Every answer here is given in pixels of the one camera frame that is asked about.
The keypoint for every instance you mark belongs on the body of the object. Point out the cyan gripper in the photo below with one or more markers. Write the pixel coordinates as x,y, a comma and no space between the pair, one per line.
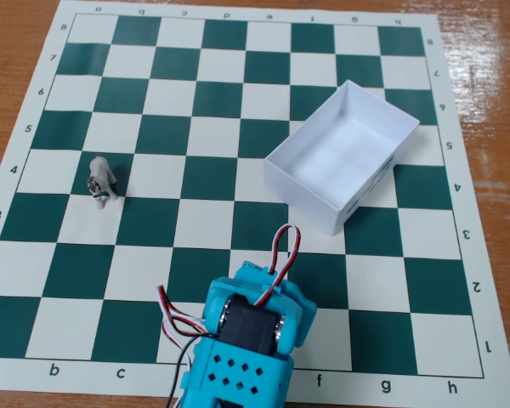
301,296

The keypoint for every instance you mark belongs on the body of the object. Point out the cyan robot arm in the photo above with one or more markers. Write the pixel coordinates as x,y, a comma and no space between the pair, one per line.
238,376

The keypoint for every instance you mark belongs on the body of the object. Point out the white open cardboard box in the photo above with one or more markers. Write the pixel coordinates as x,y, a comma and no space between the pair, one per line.
344,144

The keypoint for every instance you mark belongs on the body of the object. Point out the green white chessboard mat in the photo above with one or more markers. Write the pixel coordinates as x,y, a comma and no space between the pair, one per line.
161,140

